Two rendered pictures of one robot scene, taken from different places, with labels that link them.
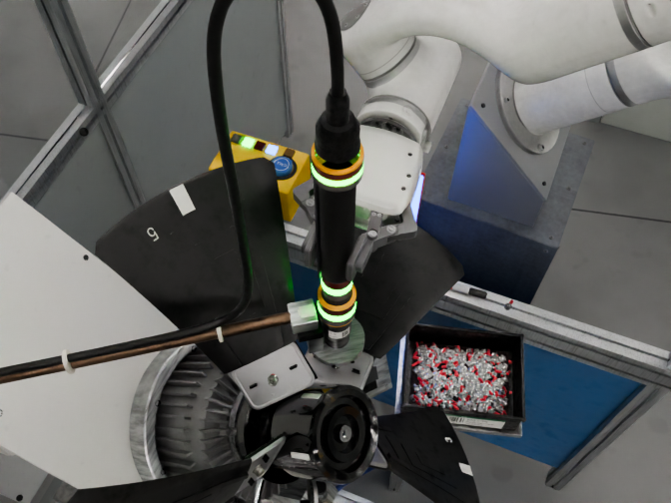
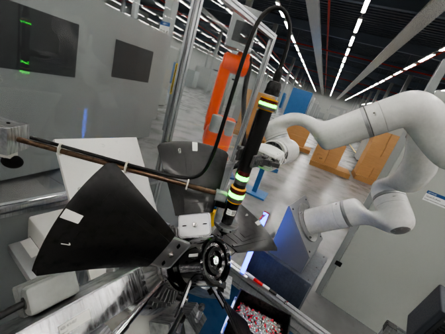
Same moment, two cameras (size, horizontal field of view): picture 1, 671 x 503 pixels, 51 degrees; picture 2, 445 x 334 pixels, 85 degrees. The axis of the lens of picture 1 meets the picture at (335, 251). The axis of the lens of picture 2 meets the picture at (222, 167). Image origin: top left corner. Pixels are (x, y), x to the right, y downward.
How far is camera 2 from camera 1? 0.50 m
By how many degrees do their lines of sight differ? 40
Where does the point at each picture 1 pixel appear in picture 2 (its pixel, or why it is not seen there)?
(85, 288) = (137, 179)
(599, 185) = (318, 319)
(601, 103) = (337, 219)
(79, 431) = not seen: hidden behind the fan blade
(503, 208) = (291, 260)
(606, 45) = (357, 126)
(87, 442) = not seen: hidden behind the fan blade
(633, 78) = (350, 211)
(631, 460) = not seen: outside the picture
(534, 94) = (311, 213)
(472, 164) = (283, 234)
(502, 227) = (289, 268)
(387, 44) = (281, 125)
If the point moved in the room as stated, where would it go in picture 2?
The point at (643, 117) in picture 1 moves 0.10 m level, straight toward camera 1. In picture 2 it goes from (338, 297) to (334, 302)
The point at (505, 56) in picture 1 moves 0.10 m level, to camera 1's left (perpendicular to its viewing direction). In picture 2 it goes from (320, 130) to (288, 119)
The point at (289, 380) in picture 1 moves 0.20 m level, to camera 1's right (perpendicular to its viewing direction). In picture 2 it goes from (200, 229) to (270, 258)
